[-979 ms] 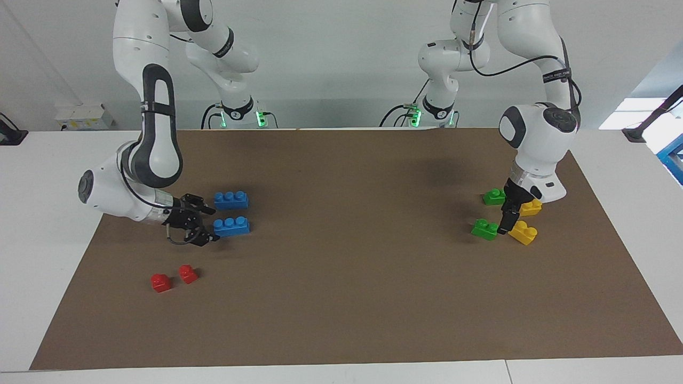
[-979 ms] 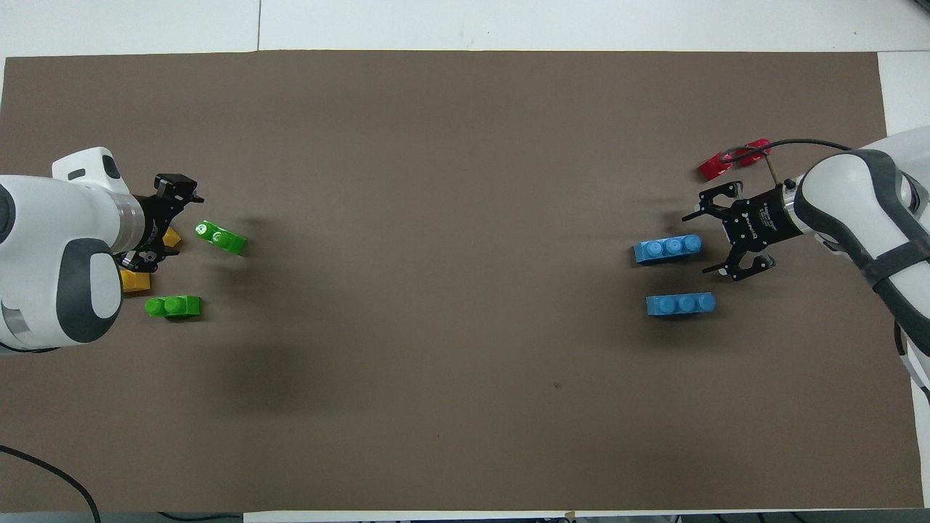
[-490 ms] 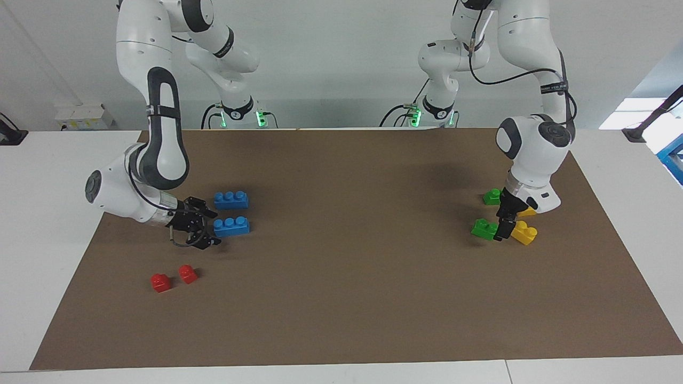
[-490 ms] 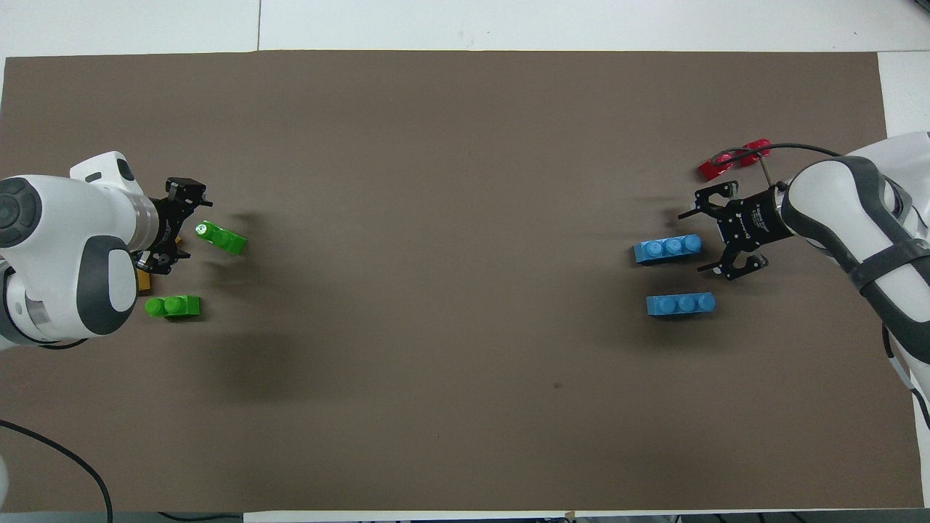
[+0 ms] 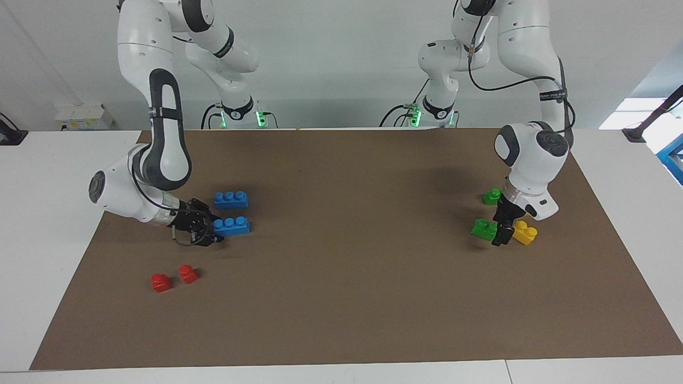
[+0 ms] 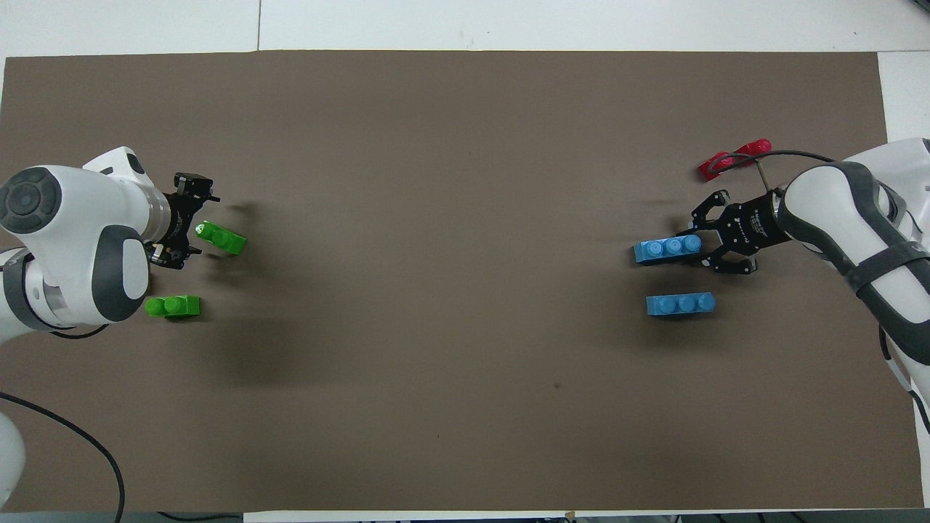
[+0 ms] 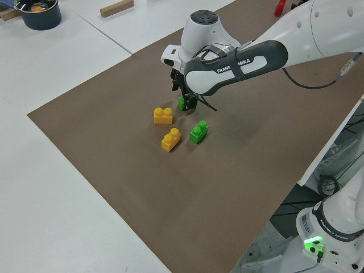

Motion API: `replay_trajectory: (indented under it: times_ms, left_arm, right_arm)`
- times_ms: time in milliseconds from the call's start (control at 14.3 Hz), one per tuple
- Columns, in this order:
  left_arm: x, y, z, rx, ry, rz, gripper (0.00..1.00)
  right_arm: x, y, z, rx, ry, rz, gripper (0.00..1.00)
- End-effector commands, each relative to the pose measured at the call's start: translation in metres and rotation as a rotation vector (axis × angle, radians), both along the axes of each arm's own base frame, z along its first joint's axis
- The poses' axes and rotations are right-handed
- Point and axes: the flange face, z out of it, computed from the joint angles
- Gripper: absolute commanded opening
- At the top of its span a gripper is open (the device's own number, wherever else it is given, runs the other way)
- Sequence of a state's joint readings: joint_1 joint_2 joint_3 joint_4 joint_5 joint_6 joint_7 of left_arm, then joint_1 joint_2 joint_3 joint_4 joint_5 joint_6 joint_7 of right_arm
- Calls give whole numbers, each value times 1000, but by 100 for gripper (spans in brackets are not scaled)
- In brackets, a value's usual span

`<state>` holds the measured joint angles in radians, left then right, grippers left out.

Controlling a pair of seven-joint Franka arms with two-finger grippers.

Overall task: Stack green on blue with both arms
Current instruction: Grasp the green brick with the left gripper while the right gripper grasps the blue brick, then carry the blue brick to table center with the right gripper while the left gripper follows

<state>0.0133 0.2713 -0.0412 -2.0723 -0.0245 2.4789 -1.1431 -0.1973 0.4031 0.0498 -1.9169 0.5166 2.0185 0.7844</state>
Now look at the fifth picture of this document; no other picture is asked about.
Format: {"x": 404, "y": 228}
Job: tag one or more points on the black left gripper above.
{"x": 509, "y": 210}

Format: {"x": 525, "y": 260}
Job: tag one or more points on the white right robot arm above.
{"x": 160, "y": 160}

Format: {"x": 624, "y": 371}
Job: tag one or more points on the green two-stud toy brick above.
{"x": 483, "y": 229}
{"x": 492, "y": 197}

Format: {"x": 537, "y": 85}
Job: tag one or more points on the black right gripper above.
{"x": 191, "y": 221}

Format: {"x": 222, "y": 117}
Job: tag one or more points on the white wall socket box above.
{"x": 85, "y": 117}

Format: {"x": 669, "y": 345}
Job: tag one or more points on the blue three-stud toy brick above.
{"x": 233, "y": 227}
{"x": 231, "y": 200}

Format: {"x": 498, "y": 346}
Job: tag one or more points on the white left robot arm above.
{"x": 525, "y": 154}

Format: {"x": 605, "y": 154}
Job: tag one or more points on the yellow two-stud toy brick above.
{"x": 525, "y": 233}

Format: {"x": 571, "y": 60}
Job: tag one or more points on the brown table mat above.
{"x": 341, "y": 277}

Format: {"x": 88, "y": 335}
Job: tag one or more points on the black camera stand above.
{"x": 637, "y": 133}

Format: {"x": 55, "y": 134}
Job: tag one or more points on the blue metal frame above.
{"x": 673, "y": 160}

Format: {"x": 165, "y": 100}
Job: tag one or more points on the black table clamp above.
{"x": 10, "y": 136}

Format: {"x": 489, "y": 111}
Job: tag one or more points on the red one-stud toy brick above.
{"x": 160, "y": 282}
{"x": 188, "y": 274}

